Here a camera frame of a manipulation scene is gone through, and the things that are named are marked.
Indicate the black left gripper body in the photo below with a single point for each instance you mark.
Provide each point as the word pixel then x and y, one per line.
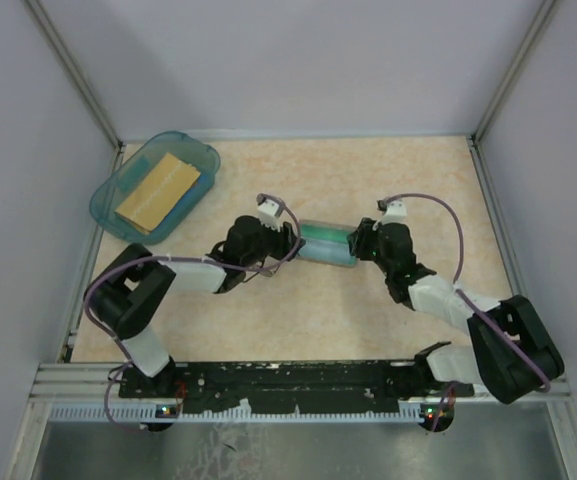
pixel 270 243

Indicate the white slotted cable duct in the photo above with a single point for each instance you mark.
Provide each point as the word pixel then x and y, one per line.
pixel 156 413

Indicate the aluminium frame post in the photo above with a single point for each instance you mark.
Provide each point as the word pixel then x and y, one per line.
pixel 536 30
pixel 76 75

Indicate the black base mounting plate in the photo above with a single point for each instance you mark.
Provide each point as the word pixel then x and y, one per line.
pixel 311 387

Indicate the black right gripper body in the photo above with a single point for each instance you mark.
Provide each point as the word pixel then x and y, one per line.
pixel 367 247

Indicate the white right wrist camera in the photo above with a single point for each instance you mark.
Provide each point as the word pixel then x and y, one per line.
pixel 393 210

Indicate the aluminium frame post right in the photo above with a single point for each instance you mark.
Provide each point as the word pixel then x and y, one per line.
pixel 536 30

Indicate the teal plastic bin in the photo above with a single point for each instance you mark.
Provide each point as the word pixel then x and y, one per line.
pixel 123 182

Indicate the aluminium frame post left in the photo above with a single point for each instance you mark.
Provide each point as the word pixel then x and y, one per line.
pixel 76 75

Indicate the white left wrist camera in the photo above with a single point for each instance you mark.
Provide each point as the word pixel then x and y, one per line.
pixel 269 210

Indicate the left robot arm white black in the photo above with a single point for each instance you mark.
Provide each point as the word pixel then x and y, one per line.
pixel 124 298

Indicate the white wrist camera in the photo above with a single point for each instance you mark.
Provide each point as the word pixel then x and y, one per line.
pixel 393 210
pixel 269 210

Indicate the grey glasses case green lining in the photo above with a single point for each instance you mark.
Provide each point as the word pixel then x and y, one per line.
pixel 325 231

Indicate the light blue cleaning cloth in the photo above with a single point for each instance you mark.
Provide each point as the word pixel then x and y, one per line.
pixel 326 252

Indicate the shiny metal front panel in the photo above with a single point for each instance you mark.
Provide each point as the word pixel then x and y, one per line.
pixel 484 442

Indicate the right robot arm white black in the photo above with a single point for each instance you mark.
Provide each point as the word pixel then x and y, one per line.
pixel 511 351

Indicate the black aviator sunglasses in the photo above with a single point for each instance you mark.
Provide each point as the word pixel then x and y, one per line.
pixel 270 272

